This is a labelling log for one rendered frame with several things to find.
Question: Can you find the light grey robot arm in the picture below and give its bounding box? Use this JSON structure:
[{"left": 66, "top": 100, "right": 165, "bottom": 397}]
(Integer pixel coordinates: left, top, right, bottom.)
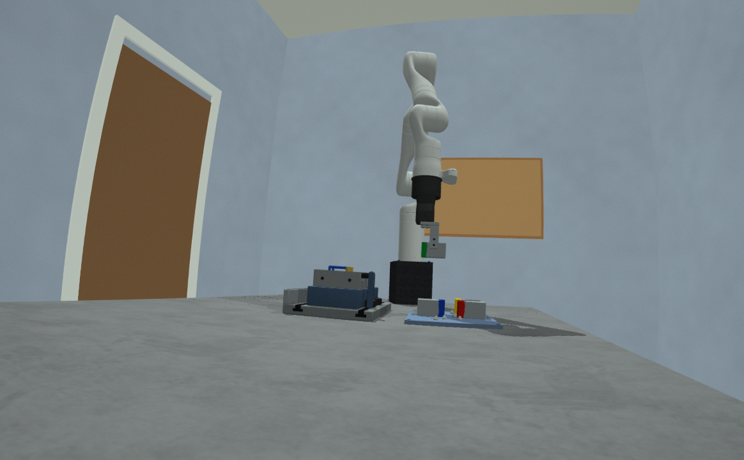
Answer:
[{"left": 396, "top": 51, "right": 449, "bottom": 262}]

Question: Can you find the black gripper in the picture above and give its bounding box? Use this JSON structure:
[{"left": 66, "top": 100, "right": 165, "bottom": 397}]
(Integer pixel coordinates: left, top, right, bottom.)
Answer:
[{"left": 411, "top": 157, "right": 458, "bottom": 249}]

